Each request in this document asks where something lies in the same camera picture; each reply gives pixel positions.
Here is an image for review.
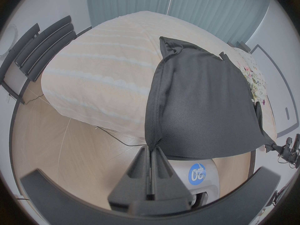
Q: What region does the bed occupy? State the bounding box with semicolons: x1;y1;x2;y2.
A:
41;11;300;140

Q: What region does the white printed pillow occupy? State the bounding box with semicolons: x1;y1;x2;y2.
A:
234;47;260;71

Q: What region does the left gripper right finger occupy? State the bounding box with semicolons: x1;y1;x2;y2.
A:
150;147;194;206

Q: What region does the blue-green curtain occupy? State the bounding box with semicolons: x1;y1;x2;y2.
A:
167;0;270;44
85;0;176;29

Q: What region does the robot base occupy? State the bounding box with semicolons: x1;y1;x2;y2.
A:
169;157;220;207

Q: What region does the white printed garment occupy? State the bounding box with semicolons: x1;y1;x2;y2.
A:
244;67;268;105

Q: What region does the round white mirror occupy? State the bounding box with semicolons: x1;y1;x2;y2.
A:
0;25;18;59

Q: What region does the black T-shirt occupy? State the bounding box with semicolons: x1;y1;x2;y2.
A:
144;36;285;160

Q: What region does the grey bedside table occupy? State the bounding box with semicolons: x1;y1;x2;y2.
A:
227;41;251;53

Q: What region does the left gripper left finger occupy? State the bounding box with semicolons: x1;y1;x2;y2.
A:
108;146;150;211

